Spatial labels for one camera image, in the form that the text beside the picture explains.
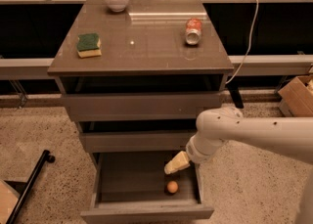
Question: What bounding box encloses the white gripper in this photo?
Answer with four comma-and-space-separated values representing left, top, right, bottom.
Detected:
164, 134, 225, 175

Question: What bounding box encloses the small orange fruit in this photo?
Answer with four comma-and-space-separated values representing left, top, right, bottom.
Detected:
166, 181, 178, 194

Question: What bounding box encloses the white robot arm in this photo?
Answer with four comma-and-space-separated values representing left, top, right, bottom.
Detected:
165, 107, 313, 224

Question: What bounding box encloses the grey middle drawer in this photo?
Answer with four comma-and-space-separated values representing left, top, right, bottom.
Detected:
79, 130, 195, 153

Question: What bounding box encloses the grey open bottom drawer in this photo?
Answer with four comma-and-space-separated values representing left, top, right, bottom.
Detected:
81, 151, 213, 224

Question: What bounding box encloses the grey drawer cabinet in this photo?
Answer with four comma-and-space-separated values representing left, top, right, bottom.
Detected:
47, 0, 235, 224

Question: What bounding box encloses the grey top drawer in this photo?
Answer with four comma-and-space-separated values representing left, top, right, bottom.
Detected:
61, 92, 222, 121

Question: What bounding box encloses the brown cardboard box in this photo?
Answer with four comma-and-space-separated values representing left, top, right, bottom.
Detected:
279, 75, 313, 117

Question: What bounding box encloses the black metal leg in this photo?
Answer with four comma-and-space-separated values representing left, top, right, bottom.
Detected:
6, 150, 55, 224

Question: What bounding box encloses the orange soda can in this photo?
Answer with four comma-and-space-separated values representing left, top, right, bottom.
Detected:
185, 18, 201, 45

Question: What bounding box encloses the green and yellow sponge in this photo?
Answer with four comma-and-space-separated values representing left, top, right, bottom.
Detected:
76, 33, 102, 58

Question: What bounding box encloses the white power cable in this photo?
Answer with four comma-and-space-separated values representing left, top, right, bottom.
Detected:
224, 0, 259, 85

